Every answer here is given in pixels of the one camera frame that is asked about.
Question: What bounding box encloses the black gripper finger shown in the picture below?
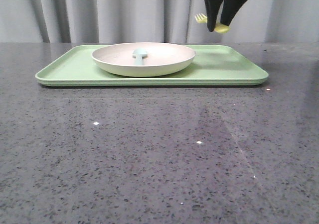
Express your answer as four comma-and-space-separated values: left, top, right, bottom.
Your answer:
221, 0, 247, 25
204, 0, 223, 32

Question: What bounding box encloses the yellow plastic fork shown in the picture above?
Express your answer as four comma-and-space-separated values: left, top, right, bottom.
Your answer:
194, 13, 230, 34

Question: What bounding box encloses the beige round plate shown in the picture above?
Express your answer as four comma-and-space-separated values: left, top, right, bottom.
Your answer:
92, 42, 196, 77

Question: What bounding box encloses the grey pleated curtain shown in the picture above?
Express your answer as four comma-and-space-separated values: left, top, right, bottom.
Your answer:
0, 0, 319, 44

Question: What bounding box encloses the light blue plastic spoon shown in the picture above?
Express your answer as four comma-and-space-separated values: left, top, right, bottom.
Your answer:
132, 48, 148, 66

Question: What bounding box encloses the light green plastic tray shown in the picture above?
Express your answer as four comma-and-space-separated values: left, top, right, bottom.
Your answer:
35, 45, 269, 87

